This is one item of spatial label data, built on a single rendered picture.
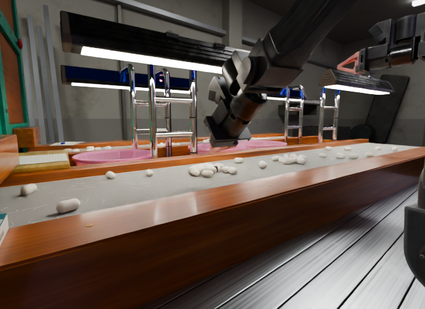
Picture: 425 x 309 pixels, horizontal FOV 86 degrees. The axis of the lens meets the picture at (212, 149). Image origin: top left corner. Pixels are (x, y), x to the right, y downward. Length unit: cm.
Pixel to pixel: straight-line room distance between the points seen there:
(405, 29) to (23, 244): 93
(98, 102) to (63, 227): 290
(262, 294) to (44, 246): 26
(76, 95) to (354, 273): 305
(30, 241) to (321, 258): 40
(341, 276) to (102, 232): 33
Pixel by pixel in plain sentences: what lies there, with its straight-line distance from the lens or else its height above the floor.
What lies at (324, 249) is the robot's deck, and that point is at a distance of 47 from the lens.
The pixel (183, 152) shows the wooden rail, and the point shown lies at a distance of 112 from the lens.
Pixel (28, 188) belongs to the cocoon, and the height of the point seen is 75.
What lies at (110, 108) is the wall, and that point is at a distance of 323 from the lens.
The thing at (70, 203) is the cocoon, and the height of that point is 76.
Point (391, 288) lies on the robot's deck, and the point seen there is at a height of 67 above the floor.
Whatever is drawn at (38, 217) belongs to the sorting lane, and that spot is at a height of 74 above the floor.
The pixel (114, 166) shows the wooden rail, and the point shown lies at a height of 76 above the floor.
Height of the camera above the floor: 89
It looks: 8 degrees down
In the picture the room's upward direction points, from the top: straight up
